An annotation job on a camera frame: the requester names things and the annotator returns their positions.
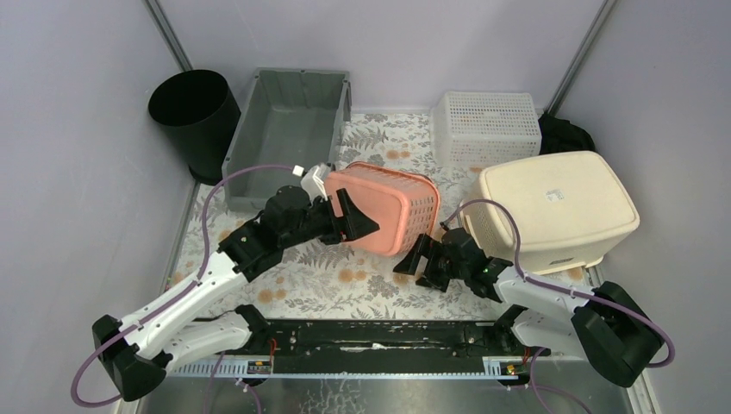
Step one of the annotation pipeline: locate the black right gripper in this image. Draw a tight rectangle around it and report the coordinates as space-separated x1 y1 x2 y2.
393 234 469 294

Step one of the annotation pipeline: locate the pink perforated plastic basket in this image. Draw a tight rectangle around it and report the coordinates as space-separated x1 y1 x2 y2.
324 161 440 256

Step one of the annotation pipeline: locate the grey plastic storage bin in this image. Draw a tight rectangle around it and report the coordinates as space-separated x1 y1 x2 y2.
222 68 352 212

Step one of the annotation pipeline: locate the white perforated plastic basket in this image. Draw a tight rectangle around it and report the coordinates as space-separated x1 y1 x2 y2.
429 91 542 167

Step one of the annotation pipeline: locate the cream plastic laundry basket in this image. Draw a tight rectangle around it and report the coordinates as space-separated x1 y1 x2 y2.
459 151 640 274

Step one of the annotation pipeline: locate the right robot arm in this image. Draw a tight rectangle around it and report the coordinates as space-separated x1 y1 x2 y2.
393 229 665 387

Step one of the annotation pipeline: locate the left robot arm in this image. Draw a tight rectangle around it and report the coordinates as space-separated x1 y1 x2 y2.
92 186 379 402

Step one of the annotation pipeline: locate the floral patterned table mat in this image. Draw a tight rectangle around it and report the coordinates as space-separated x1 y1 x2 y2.
202 114 504 321

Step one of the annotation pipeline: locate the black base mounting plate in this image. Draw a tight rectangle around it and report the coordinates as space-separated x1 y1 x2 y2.
233 319 536 375

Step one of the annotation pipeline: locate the black crumpled cloth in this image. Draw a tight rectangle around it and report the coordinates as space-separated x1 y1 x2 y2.
538 113 597 155

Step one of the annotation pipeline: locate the black cylindrical bin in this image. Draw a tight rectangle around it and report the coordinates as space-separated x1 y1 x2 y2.
147 69 241 185

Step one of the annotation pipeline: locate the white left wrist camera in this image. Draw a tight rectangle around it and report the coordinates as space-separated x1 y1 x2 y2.
300 163 333 201

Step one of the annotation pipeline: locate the aluminium frame rail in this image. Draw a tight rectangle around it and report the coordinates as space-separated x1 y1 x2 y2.
132 317 644 381

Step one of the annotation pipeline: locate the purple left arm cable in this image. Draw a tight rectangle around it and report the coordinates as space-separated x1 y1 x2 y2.
70 164 307 408

